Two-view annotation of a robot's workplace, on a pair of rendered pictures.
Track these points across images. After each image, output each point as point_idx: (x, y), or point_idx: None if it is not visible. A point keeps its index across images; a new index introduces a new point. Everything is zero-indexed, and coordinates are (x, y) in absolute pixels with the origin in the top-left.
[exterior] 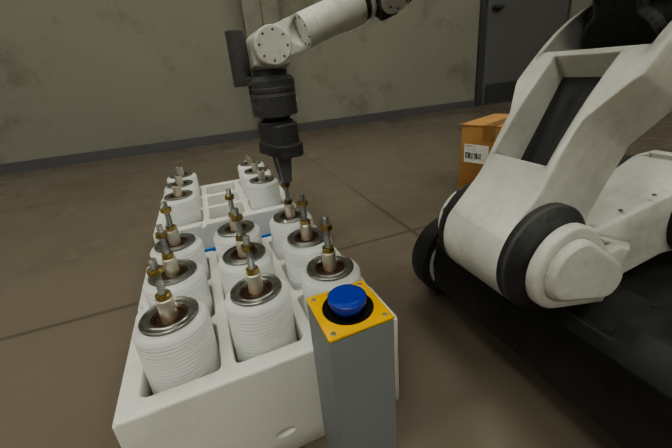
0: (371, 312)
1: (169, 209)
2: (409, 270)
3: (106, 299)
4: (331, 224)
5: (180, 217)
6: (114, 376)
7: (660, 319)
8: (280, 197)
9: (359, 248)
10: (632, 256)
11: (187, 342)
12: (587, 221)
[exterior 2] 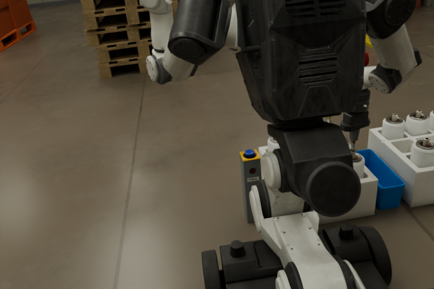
0: (245, 157)
1: (328, 117)
2: (391, 261)
3: (361, 142)
4: None
5: (383, 130)
6: None
7: (249, 250)
8: (425, 164)
9: (426, 239)
10: (283, 261)
11: (270, 146)
12: (281, 220)
